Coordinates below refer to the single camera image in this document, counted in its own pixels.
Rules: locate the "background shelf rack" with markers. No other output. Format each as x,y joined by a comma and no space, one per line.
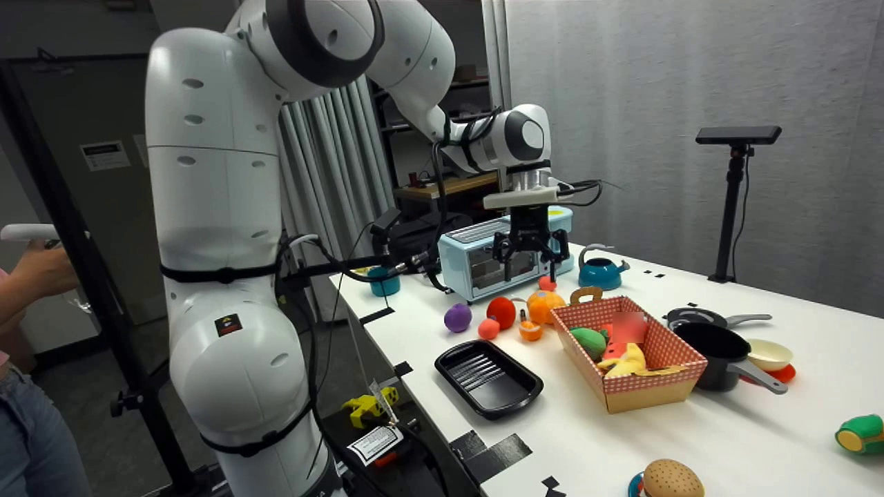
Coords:
451,182

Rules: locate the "blue toy plate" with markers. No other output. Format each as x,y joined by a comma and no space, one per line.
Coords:
632,484

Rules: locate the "person's hand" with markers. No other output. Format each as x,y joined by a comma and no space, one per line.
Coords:
44,272

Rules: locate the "white and red tag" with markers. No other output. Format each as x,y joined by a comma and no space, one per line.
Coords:
377,446

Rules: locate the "white curtain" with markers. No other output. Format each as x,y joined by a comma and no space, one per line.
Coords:
341,175

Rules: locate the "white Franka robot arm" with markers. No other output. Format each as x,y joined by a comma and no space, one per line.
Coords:
211,138

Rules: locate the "black stand pole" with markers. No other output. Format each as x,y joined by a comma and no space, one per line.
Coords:
99,292

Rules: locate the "yellow clamp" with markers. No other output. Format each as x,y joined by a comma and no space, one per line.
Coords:
371,404

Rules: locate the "yellow banana plush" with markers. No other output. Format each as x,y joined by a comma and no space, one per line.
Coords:
631,361

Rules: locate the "green avocado plush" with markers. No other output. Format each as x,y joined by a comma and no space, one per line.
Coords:
588,344

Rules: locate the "black grill tray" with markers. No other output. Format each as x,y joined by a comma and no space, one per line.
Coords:
487,375

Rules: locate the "black camera tripod stand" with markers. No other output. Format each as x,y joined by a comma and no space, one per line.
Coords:
732,203

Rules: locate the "black bag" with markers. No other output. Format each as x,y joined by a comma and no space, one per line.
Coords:
409,237

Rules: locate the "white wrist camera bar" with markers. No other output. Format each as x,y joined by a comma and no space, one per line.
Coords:
520,197

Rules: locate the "orange toy plate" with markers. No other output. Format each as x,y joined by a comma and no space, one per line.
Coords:
784,374

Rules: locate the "black toy pot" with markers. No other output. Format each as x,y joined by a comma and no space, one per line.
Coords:
721,355

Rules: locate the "red apple plush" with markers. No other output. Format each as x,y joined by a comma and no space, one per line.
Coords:
501,313

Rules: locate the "cream toy bowl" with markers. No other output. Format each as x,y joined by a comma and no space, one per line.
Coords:
769,355

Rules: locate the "purple eggplant plush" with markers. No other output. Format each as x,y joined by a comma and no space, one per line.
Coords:
457,319

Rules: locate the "teal toy kettle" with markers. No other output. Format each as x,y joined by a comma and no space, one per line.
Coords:
599,272

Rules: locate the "black tape patch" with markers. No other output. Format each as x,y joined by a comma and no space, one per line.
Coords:
493,457

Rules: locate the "grey toy pan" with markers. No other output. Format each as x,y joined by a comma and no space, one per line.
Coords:
699,315

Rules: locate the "small red tomato plush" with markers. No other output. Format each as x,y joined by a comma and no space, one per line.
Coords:
487,330

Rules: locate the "green toy vegetable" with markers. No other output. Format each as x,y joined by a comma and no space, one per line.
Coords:
859,435

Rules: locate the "person's forearm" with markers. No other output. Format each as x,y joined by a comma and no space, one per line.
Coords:
15,308

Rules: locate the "small orange piece plush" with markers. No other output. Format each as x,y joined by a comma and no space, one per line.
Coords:
547,281

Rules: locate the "teal toy cup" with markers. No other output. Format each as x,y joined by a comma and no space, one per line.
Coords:
385,279

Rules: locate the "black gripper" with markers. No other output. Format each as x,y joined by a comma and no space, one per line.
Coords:
527,222

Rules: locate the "toy burger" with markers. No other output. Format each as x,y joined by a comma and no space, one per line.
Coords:
672,479

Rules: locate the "orange slice plush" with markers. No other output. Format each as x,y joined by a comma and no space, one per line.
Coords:
530,331

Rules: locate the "red watermelon slice plush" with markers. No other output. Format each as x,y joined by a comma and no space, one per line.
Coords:
627,331

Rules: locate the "light blue toy oven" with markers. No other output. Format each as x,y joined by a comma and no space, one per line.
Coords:
472,263

